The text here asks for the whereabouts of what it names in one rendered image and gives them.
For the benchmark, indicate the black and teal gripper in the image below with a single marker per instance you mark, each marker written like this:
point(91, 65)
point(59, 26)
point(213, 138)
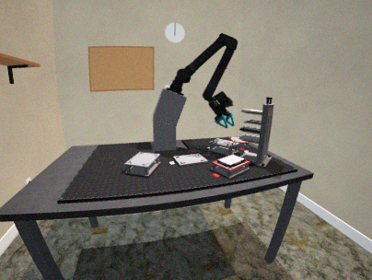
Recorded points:
point(227, 114)

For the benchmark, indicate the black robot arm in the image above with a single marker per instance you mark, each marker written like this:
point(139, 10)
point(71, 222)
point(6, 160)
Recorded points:
point(183, 74)

